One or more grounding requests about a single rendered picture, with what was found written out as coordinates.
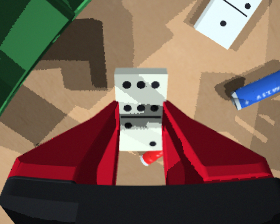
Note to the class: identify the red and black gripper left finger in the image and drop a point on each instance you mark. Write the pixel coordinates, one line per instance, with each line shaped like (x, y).
(77, 153)

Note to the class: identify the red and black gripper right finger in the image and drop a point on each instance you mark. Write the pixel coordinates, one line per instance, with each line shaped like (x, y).
(206, 155)

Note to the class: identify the blue aa battery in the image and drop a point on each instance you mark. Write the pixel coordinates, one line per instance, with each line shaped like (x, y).
(256, 91)

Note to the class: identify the green open bin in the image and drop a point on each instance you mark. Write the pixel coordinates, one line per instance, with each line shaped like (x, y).
(25, 27)

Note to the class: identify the white domino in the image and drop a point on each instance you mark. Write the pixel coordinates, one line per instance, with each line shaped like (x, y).
(140, 93)
(222, 20)

